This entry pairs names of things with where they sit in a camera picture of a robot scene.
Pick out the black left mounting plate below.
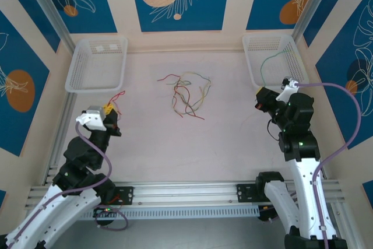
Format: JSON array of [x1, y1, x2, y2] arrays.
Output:
[[112, 186, 135, 206]]

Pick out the white plastic basket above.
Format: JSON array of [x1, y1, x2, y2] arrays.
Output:
[[242, 33, 310, 89]]

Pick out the grey slotted cable duct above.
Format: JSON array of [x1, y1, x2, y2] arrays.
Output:
[[78, 205, 260, 220]]

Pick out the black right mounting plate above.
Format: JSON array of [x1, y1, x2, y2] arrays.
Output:
[[236, 184, 259, 203]]

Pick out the aluminium side rail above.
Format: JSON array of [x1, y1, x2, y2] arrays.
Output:
[[43, 93, 77, 185]]

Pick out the long green yellow cable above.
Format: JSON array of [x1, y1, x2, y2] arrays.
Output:
[[174, 71, 212, 115]]

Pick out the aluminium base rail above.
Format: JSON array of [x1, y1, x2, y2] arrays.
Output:
[[24, 179, 346, 206]]

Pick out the aluminium frame post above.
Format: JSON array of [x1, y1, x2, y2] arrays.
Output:
[[22, 0, 74, 50], [292, 0, 333, 44]]

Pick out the thin black cable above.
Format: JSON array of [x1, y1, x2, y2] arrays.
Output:
[[266, 119, 281, 142]]

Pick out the black mounting plate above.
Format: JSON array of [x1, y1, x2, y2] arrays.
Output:
[[236, 184, 259, 203], [112, 186, 135, 206]]

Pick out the white basket with stickers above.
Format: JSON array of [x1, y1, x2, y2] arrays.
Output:
[[64, 35, 129, 94]]

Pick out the small red wires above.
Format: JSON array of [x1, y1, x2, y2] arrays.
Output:
[[106, 193, 125, 205]]

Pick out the small electronics board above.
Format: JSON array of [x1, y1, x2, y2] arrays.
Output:
[[258, 205, 280, 223], [93, 206, 117, 221]]

